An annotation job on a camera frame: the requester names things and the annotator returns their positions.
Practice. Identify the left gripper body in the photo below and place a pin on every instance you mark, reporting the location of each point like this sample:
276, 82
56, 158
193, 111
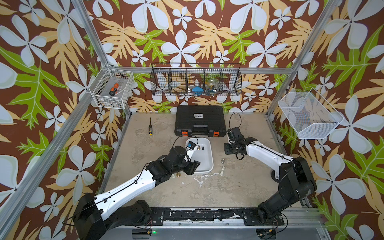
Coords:
188, 167

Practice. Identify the orange black tool in basket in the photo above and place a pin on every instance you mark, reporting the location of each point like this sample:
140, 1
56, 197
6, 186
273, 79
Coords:
114, 90

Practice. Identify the black tool case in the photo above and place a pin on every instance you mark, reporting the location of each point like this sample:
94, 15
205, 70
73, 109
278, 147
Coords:
200, 121

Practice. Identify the black round puck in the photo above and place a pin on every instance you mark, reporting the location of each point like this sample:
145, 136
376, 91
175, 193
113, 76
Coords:
275, 175

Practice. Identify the clear bottle in basket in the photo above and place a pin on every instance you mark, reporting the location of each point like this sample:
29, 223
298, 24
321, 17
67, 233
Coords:
212, 86

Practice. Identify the white storage box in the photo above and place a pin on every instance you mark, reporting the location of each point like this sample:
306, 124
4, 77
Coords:
205, 157

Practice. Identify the black wire basket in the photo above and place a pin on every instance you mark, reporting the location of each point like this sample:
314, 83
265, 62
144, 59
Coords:
180, 78

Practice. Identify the white wire basket left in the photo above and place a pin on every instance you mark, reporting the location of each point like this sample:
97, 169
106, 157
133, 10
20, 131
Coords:
104, 81

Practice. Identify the white mesh basket right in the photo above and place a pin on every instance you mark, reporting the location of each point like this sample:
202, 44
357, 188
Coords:
310, 114

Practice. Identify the yellow black screwdriver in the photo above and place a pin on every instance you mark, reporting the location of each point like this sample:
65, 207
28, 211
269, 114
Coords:
150, 128

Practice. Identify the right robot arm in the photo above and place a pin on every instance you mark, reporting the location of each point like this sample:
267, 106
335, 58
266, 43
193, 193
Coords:
295, 179

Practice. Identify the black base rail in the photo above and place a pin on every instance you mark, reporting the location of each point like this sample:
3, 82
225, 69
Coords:
247, 216

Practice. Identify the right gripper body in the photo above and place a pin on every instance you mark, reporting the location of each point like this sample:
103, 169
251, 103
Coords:
229, 148

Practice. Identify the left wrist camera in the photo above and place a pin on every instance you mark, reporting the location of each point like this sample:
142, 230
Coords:
190, 148

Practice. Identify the blue object in basket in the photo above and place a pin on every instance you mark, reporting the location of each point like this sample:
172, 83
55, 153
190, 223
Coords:
197, 91

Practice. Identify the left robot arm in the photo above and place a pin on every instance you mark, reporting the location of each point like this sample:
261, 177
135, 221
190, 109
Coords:
95, 215

